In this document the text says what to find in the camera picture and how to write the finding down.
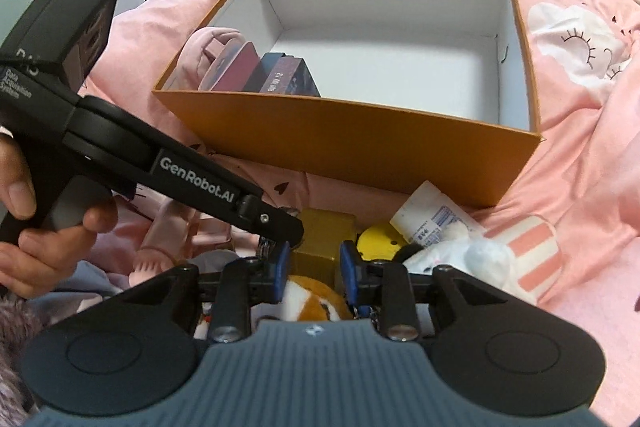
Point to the mauve fuzzy cloth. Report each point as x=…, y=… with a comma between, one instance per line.
x=15, y=347

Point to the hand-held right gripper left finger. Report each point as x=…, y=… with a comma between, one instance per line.
x=281, y=272

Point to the dark blue small box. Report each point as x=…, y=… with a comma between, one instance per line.
x=270, y=67

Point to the pink cylindrical bottle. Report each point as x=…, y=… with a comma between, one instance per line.
x=160, y=242

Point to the maroon booklet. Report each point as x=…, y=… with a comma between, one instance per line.
x=235, y=67

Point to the grey cloth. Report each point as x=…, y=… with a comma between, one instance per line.
x=85, y=279

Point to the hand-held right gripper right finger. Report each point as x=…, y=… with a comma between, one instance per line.
x=350, y=277

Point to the person's left hand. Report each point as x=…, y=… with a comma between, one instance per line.
x=50, y=257

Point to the pink cloud print duvet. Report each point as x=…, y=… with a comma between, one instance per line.
x=575, y=157

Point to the white lotion tube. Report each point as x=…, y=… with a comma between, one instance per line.
x=425, y=212

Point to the yellow round object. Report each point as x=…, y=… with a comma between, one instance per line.
x=377, y=241

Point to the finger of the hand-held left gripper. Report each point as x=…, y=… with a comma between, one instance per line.
x=275, y=224

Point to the orange cardboard box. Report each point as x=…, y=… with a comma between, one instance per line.
x=350, y=142

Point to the white and pink plush toy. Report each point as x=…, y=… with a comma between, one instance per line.
x=450, y=252

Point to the gold box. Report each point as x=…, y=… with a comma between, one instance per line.
x=325, y=232

